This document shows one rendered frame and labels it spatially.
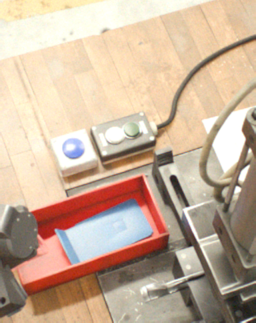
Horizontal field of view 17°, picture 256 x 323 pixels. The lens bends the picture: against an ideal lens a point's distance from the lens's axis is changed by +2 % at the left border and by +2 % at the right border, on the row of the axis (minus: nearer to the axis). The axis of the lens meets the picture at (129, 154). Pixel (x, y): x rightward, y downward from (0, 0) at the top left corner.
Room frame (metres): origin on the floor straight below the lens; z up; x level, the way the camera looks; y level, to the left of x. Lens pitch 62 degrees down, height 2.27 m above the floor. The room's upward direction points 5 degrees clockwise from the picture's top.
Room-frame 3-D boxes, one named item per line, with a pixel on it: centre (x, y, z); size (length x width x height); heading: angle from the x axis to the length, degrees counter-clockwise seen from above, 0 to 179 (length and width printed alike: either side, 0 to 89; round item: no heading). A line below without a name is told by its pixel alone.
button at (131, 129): (0.76, 0.00, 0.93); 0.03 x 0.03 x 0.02
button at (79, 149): (0.72, 0.10, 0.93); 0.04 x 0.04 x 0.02
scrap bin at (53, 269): (0.56, 0.06, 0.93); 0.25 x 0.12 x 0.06; 115
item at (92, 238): (0.57, 0.03, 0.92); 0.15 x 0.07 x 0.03; 122
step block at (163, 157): (0.67, -0.07, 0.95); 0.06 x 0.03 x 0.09; 25
